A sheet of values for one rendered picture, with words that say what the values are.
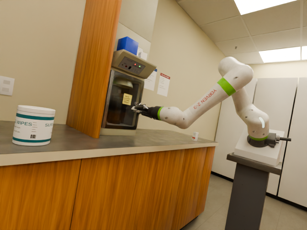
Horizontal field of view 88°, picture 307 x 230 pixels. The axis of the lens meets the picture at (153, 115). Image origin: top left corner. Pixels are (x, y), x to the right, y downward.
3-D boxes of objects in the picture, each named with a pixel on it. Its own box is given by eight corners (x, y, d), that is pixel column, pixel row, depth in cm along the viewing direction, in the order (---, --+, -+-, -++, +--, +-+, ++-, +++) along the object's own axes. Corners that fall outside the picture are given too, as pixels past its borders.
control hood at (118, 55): (110, 65, 107) (113, 51, 107) (145, 79, 131) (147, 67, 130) (120, 64, 99) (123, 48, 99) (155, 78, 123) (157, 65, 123)
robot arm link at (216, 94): (214, 79, 95) (225, 91, 88) (220, 87, 103) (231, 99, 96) (169, 117, 108) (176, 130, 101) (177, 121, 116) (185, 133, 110)
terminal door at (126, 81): (101, 128, 108) (111, 69, 107) (135, 129, 130) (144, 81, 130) (102, 128, 107) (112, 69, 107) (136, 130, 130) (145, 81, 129)
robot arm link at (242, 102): (250, 107, 132) (230, 50, 106) (262, 118, 118) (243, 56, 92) (235, 114, 135) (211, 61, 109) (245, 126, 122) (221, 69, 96)
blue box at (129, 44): (115, 52, 108) (118, 39, 107) (127, 57, 115) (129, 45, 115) (124, 49, 101) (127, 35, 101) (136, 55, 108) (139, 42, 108)
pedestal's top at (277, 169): (280, 167, 124) (282, 162, 124) (280, 175, 99) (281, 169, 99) (235, 155, 144) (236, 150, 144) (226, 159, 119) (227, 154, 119)
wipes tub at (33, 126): (9, 138, 68) (15, 103, 67) (45, 138, 77) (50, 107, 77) (13, 147, 59) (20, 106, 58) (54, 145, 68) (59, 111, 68)
